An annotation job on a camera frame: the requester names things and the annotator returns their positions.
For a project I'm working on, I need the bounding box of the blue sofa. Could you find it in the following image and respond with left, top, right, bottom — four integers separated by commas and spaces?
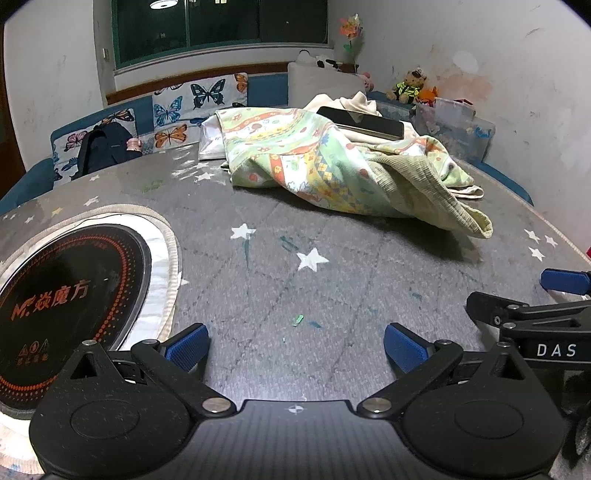
0, 71, 536, 206

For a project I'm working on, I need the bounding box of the white plastic bag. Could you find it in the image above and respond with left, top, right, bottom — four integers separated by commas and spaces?
198, 114, 232, 162

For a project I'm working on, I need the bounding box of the cream garment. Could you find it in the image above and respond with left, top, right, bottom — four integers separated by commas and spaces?
302, 91, 485, 200

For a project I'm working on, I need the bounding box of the green framed window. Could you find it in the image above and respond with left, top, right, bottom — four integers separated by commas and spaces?
110, 0, 334, 70

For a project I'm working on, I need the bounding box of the large butterfly print cushion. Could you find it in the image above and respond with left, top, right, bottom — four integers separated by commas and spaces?
152, 71, 250, 149

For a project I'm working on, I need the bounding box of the black backpack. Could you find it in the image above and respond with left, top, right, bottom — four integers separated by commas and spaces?
73, 122, 139, 178

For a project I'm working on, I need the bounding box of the clear plastic storage box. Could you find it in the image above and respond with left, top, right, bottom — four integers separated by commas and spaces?
413, 97, 496, 162

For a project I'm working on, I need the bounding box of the black round induction cooktop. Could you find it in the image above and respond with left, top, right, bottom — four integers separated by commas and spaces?
0, 224, 153, 409

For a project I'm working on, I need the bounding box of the grey star tablecloth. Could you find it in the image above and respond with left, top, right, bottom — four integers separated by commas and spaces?
0, 108, 591, 480

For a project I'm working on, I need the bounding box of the green patterned cloth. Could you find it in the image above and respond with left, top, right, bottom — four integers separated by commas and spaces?
215, 105, 494, 239

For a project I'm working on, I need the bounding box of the colourful pinwheel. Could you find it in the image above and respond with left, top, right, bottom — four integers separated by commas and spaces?
339, 16, 365, 63

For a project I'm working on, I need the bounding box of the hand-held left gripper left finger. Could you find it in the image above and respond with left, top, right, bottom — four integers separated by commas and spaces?
54, 323, 237, 418

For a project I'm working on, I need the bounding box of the panda plush toy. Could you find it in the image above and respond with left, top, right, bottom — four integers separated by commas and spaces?
295, 50, 358, 75

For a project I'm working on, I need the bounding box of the brown teddy bear plush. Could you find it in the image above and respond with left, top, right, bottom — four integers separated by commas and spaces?
385, 68, 428, 103

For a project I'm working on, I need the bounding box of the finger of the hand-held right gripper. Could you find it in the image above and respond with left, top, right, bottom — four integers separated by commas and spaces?
465, 292, 591, 340
540, 268, 591, 296

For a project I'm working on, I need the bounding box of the white pillow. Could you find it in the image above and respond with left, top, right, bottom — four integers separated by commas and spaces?
287, 61, 370, 109

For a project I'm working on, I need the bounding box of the small butterfly print cushion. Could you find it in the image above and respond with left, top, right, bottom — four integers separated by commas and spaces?
50, 108, 137, 188

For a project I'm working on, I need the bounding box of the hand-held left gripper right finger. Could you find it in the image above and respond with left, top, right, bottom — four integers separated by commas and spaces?
356, 322, 540, 418

